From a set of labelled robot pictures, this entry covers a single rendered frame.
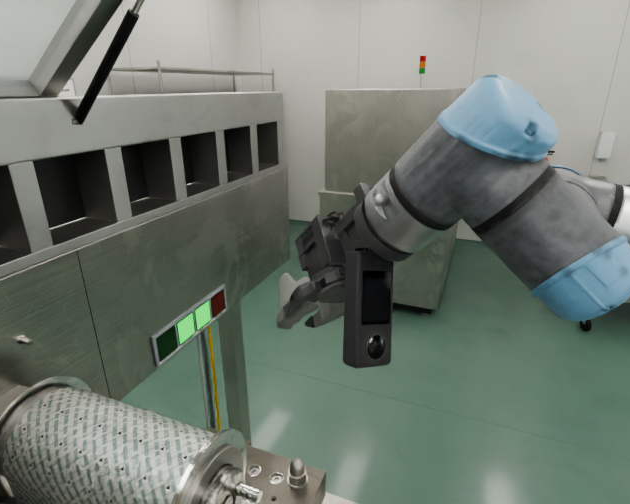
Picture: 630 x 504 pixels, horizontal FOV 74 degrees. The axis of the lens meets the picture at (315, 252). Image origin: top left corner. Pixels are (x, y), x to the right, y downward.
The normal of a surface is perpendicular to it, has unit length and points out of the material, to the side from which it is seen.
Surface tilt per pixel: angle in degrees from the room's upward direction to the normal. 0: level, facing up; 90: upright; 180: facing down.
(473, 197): 102
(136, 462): 28
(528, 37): 90
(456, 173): 98
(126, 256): 90
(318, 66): 90
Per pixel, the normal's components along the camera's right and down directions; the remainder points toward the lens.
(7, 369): 0.93, 0.13
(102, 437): -0.12, -0.77
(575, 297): -0.52, 0.49
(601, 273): -0.12, 0.09
